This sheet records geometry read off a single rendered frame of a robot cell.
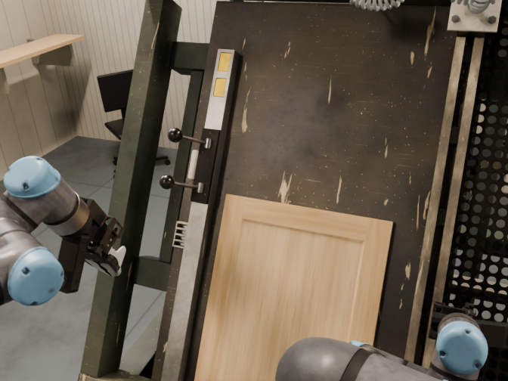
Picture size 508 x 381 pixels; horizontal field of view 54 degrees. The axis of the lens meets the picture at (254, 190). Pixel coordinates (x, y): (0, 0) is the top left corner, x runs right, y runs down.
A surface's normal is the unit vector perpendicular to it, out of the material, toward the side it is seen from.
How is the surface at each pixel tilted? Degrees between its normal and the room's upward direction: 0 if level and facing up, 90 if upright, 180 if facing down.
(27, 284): 90
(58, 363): 0
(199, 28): 90
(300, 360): 41
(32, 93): 90
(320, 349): 21
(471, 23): 58
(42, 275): 90
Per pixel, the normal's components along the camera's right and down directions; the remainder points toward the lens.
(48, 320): -0.04, -0.87
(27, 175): -0.21, -0.55
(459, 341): -0.34, -0.07
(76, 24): -0.36, 0.47
